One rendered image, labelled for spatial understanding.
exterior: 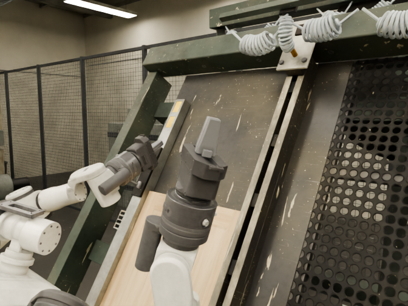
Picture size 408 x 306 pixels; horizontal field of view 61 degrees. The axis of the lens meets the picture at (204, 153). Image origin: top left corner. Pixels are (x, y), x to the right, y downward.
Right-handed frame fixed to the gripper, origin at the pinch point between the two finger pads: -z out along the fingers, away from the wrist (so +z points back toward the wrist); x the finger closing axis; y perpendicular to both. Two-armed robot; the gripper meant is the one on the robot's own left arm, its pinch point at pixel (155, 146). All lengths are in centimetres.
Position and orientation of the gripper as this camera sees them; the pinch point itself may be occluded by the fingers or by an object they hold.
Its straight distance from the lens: 119.0
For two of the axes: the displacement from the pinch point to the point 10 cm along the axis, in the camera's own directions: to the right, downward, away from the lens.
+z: -6.0, 4.9, -6.3
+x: 2.7, 8.7, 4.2
